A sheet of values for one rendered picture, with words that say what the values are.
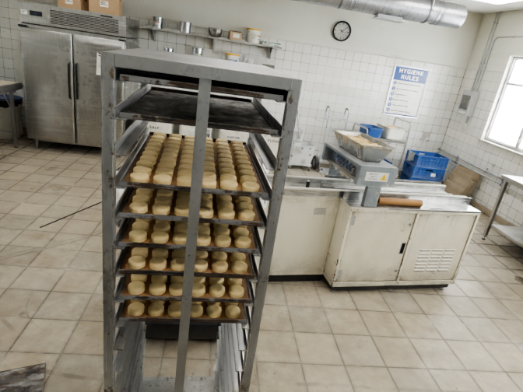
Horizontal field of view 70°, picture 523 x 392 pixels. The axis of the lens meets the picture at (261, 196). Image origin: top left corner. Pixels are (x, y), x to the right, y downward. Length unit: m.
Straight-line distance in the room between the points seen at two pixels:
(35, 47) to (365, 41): 5.09
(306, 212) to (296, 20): 4.35
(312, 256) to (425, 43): 5.13
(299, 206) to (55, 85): 4.35
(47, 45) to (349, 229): 4.87
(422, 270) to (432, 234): 0.36
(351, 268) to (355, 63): 4.52
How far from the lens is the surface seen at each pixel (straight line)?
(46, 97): 6.45
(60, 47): 6.29
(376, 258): 3.43
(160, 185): 1.04
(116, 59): 0.98
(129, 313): 1.31
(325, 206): 3.18
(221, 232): 1.19
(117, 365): 1.42
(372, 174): 3.03
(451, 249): 3.84
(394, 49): 7.38
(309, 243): 3.29
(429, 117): 7.84
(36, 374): 2.66
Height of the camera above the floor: 1.87
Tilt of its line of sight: 21 degrees down
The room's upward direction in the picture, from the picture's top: 9 degrees clockwise
